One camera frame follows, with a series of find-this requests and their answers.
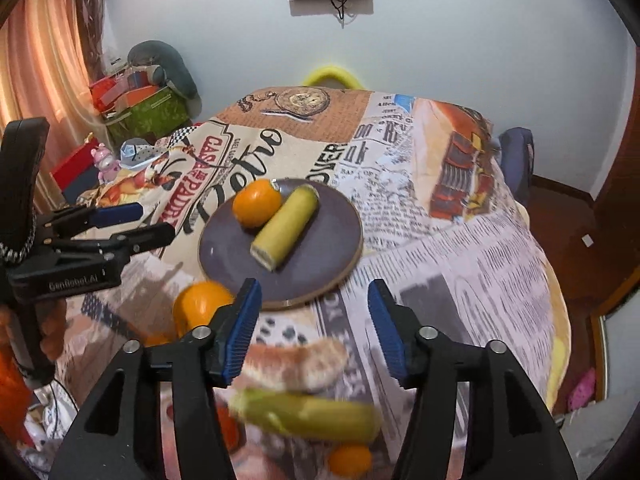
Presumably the yellow green banana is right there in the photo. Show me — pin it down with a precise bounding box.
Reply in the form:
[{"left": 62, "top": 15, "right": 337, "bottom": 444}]
[{"left": 250, "top": 184, "right": 321, "bottom": 272}]

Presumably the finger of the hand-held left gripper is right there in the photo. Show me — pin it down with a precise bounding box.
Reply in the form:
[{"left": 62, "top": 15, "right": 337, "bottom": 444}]
[
  {"left": 45, "top": 222, "right": 176, "bottom": 266},
  {"left": 42, "top": 202, "right": 143, "bottom": 241}
]

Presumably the wardrobe sliding door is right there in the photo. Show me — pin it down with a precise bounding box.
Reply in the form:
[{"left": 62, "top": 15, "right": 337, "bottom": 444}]
[{"left": 590, "top": 265, "right": 640, "bottom": 461}]

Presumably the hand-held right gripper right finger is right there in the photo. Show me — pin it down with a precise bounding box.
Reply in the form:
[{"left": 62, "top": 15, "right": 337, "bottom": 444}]
[{"left": 367, "top": 278, "right": 581, "bottom": 480}]

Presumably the person's left hand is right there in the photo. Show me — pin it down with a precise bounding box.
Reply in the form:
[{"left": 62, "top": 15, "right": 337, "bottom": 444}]
[{"left": 37, "top": 300, "right": 68, "bottom": 361}]

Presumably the blue chair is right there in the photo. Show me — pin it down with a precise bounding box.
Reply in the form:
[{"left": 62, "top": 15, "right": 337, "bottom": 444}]
[{"left": 497, "top": 127, "right": 535, "bottom": 208}]

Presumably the pink slipper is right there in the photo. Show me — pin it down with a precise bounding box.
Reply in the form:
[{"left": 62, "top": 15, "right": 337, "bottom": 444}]
[{"left": 567, "top": 367, "right": 598, "bottom": 413}]

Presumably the pink toy figure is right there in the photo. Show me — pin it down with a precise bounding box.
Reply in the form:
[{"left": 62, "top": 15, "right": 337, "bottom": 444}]
[{"left": 91, "top": 142, "right": 121, "bottom": 183}]

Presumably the large orange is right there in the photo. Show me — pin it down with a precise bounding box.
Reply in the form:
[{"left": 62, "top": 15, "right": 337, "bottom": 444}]
[
  {"left": 232, "top": 179, "right": 283, "bottom": 228},
  {"left": 172, "top": 281, "right": 236, "bottom": 341}
]

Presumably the red gift box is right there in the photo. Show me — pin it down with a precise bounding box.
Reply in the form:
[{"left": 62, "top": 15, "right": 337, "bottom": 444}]
[{"left": 90, "top": 72, "right": 131, "bottom": 111}]

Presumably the striped pink curtain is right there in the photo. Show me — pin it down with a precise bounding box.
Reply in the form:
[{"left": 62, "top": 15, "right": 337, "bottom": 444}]
[{"left": 0, "top": 0, "right": 118, "bottom": 211}]

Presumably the yellow foam tube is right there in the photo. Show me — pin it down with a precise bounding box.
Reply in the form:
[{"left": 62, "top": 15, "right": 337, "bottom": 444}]
[{"left": 304, "top": 65, "right": 362, "bottom": 90}]

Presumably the grey pillow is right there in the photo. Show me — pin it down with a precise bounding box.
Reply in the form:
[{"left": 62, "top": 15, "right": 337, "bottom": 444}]
[{"left": 126, "top": 40, "right": 199, "bottom": 101}]

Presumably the white blue hat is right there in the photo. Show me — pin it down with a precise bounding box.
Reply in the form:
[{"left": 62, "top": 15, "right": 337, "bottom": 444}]
[{"left": 119, "top": 138, "right": 168, "bottom": 171}]

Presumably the dark round plate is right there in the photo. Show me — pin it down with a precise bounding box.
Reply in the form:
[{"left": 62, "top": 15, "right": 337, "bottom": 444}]
[{"left": 197, "top": 177, "right": 364, "bottom": 311}]

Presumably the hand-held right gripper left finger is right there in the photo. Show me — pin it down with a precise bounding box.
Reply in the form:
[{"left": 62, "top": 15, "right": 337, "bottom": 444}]
[{"left": 47, "top": 277, "right": 263, "bottom": 480}]

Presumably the green storage box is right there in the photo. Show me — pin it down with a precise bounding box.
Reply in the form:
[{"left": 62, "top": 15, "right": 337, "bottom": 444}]
[{"left": 103, "top": 89, "right": 193, "bottom": 148}]

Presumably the peeled grapefruit wedge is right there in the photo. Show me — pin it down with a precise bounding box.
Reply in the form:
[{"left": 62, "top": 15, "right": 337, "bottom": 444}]
[{"left": 240, "top": 337, "right": 349, "bottom": 393}]

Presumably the flat red box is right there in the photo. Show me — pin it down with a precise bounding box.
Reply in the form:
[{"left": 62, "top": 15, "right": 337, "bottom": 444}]
[{"left": 50, "top": 135, "right": 101, "bottom": 191}]

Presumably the printed blanket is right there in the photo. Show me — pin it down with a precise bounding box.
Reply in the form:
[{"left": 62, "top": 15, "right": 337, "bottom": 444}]
[{"left": 50, "top": 87, "right": 573, "bottom": 480}]

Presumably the orange box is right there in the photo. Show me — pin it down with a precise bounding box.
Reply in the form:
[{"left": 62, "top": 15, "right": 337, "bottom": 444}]
[{"left": 117, "top": 85, "right": 166, "bottom": 108}]

